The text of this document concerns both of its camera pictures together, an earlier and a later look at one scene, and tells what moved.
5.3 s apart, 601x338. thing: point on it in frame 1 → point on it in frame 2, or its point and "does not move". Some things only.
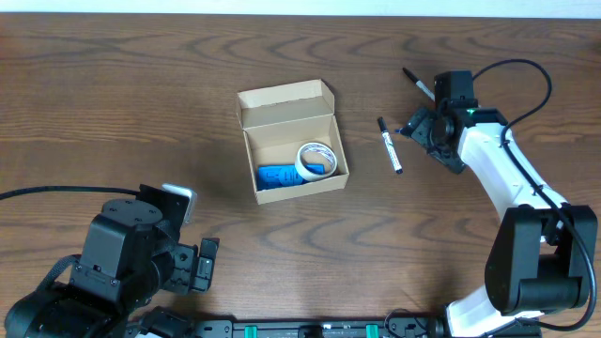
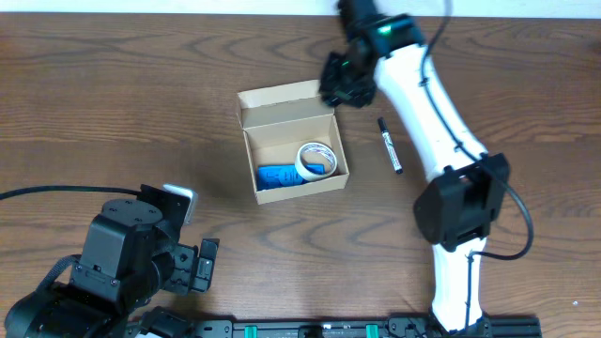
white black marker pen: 390,145 does not move
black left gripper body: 189,267 does not move
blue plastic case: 277,176 does not move
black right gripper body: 423,130 → 343,82
